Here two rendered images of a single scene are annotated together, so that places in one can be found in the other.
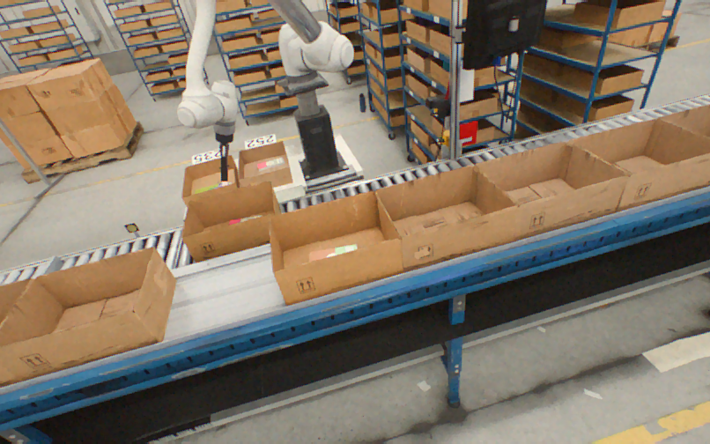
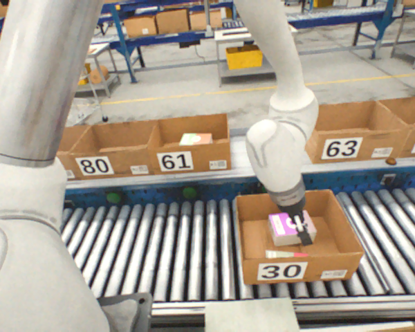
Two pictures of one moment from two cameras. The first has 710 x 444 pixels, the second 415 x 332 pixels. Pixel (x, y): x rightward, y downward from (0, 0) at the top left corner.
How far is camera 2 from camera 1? 2.05 m
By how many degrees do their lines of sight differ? 103
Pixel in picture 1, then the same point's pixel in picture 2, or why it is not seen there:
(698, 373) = not seen: hidden behind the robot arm
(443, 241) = (136, 130)
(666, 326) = not seen: hidden behind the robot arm
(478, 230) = (115, 131)
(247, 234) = (268, 205)
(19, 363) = (364, 113)
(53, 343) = (344, 108)
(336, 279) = (198, 130)
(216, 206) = (328, 264)
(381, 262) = (171, 130)
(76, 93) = not seen: outside the picture
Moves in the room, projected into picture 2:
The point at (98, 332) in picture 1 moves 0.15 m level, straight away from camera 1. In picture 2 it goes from (321, 111) to (348, 120)
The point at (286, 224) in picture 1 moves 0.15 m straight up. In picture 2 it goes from (219, 151) to (216, 122)
